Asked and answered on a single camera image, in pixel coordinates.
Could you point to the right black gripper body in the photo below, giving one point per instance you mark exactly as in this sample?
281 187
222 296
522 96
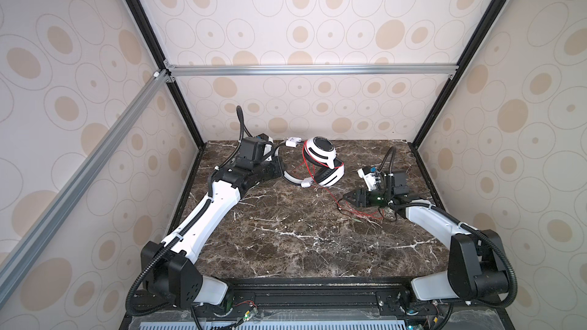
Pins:
377 198

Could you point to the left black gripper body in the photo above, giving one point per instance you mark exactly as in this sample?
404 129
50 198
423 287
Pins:
267 169

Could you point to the white black headphones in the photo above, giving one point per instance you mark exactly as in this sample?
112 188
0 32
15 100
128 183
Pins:
319 157

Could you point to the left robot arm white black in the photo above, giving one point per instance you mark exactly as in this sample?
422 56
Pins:
169 276

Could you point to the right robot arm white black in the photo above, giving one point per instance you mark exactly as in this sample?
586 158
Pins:
478 268

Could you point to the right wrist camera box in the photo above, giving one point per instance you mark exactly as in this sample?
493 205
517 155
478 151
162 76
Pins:
395 182

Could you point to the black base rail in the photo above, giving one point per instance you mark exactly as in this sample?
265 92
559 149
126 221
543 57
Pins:
325 303

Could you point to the horizontal aluminium frame bar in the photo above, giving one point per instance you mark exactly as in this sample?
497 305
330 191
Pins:
323 70

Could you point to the left slanted aluminium frame bar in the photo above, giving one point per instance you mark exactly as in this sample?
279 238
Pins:
45 228

